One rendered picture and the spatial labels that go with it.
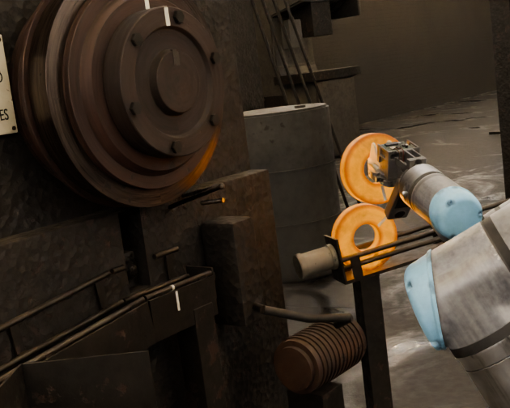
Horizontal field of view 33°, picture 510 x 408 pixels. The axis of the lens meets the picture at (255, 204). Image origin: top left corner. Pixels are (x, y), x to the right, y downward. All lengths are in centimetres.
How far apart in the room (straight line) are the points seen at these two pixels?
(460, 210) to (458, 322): 52
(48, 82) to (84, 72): 7
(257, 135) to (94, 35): 285
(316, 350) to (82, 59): 79
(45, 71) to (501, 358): 89
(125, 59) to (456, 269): 74
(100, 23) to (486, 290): 86
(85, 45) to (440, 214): 70
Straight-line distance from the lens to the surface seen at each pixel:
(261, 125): 438
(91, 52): 158
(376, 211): 202
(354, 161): 188
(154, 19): 163
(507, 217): 112
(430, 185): 165
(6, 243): 162
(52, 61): 157
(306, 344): 190
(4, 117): 166
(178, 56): 165
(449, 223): 161
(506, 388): 114
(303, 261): 196
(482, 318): 111
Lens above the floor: 113
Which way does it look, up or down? 9 degrees down
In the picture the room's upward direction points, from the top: 7 degrees counter-clockwise
